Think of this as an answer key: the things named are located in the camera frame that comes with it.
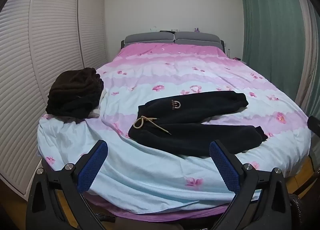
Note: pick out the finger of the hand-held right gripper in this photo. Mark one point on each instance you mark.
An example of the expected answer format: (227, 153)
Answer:
(314, 123)

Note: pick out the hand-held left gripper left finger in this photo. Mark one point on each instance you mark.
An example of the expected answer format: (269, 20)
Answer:
(92, 167)

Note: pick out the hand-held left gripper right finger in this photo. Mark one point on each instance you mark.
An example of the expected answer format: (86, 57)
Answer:
(225, 167)

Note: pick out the white sheer curtain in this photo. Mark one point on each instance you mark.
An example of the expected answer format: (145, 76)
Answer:
(303, 69)

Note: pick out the white cloth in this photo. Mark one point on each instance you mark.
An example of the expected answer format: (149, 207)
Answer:
(98, 110)

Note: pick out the purple bed skirt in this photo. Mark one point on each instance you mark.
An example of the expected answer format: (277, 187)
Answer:
(150, 216)

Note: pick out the dark brown folded cloth pile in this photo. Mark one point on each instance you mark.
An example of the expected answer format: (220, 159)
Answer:
(72, 89)

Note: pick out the brown leather chair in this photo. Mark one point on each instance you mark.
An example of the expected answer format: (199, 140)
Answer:
(305, 212)

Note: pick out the pink and blue floral bedsheet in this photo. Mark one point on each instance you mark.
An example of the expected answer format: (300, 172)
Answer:
(150, 74)

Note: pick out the clear plastic bottle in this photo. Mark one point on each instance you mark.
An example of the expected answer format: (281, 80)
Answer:
(229, 53)

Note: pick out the green curtain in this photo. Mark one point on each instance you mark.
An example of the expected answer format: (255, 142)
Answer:
(270, 19)

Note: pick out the grey headboard cushion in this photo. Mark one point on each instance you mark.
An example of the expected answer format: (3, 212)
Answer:
(147, 38)
(197, 37)

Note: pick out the small purple figurine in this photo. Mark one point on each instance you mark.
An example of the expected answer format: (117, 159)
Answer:
(197, 29)

